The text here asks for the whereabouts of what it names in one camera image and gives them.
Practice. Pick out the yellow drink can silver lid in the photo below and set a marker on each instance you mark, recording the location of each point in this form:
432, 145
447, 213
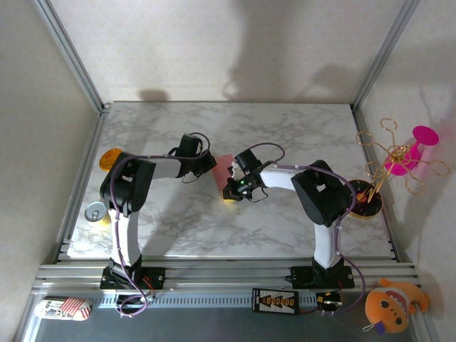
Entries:
95, 212

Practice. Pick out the aluminium side rail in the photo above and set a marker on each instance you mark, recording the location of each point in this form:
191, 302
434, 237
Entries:
367, 140
81, 185

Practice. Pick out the black charging board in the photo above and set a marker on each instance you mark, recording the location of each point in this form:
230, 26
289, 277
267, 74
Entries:
274, 302

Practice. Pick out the grey metal sheet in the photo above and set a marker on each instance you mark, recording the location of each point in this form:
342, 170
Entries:
213, 327

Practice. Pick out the orange plastic cup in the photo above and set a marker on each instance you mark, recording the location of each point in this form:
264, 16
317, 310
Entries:
109, 160

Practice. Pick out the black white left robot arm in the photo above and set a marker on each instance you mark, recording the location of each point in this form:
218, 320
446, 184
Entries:
128, 185

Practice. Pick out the orange plush fish toy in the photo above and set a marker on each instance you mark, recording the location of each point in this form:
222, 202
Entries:
388, 306

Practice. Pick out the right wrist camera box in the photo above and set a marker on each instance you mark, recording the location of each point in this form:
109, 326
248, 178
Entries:
249, 160

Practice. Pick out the aluminium frame post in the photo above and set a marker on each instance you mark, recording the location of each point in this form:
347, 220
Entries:
384, 53
74, 57

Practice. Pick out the pink square paper sheet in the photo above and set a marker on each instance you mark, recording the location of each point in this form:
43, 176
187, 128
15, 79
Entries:
222, 171

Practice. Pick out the black power connector box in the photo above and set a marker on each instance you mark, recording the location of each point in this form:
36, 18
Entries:
326, 299

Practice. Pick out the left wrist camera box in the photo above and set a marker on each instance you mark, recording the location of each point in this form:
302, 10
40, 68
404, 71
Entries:
190, 145

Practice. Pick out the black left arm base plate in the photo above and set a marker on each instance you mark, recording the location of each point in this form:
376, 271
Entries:
156, 276

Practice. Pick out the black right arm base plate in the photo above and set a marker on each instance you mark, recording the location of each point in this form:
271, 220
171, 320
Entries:
301, 276

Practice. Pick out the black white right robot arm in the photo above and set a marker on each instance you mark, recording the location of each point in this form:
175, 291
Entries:
320, 192

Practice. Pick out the aluminium frame rail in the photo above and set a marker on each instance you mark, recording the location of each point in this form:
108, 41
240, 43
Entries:
228, 274

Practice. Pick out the pink plastic goblet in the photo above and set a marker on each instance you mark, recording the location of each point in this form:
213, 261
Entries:
425, 136

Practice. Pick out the red striped snack bag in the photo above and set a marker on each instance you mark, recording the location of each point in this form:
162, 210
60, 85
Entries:
71, 308

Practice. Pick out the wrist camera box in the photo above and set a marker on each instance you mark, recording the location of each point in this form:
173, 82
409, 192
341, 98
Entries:
190, 145
249, 160

